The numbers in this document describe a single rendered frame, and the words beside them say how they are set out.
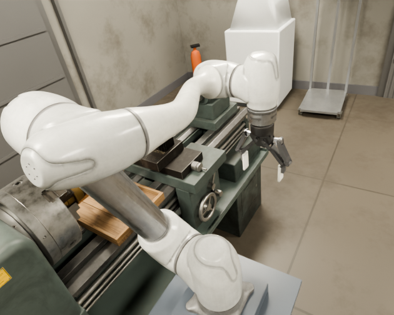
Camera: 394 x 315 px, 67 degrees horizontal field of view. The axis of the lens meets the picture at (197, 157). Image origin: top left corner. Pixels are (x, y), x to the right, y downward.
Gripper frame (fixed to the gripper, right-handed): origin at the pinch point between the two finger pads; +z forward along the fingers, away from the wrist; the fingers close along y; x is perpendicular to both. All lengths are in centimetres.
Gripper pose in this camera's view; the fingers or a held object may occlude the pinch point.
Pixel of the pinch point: (262, 171)
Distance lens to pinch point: 107.6
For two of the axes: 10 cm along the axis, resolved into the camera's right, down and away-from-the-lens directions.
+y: 7.8, 2.7, -5.6
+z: 1.3, 8.1, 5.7
